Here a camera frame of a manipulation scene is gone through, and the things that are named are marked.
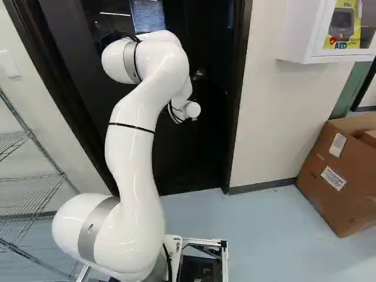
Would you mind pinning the dark door with frame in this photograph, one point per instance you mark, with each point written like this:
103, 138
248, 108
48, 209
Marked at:
211, 141

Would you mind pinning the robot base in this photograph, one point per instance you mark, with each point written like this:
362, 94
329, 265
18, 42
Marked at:
202, 264

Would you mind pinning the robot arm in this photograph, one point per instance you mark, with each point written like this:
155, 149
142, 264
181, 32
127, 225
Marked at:
132, 164

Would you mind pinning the brown cardboard box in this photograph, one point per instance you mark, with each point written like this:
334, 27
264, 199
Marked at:
332, 182

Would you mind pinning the white wall cabinet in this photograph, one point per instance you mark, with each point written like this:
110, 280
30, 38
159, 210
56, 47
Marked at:
308, 29

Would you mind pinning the white wall plate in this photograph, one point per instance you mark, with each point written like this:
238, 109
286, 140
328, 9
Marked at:
8, 63

